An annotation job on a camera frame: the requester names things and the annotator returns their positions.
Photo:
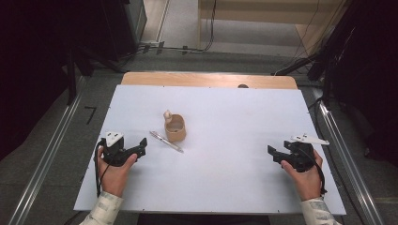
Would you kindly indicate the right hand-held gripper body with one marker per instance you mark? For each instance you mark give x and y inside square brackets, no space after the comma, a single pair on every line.
[302,157]

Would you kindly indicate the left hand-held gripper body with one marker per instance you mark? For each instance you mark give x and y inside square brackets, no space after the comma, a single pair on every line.
[112,153]

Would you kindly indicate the silver pen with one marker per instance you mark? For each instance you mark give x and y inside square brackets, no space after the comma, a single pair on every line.
[165,141]

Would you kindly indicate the beige cup with figurine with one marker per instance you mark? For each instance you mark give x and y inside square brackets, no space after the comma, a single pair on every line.
[176,132]

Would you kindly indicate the person's left hand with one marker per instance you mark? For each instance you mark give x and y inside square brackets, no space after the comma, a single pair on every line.
[114,178]

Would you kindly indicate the person's right hand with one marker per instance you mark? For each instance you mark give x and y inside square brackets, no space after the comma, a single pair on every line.
[308,184]

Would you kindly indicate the white board sheet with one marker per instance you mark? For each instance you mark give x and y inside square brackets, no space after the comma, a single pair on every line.
[225,175]

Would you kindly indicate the black metal stand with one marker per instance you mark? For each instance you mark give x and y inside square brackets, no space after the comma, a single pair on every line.
[71,78]

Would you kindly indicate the black stand leg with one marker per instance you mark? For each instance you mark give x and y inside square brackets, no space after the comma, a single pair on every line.
[295,65]

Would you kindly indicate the person's dark lap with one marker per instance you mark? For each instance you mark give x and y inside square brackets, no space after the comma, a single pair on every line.
[203,219]

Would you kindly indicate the dark curtain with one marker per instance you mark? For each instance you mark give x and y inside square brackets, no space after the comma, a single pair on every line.
[369,78]
[31,62]

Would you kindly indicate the dark cabinet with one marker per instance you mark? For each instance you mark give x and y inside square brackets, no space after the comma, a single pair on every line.
[128,28]

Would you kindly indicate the light wooden furniture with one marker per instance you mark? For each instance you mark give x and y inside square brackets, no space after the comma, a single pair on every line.
[269,17]

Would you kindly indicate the long metal floor rail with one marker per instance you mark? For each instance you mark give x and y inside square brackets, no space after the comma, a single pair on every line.
[345,162]
[51,151]

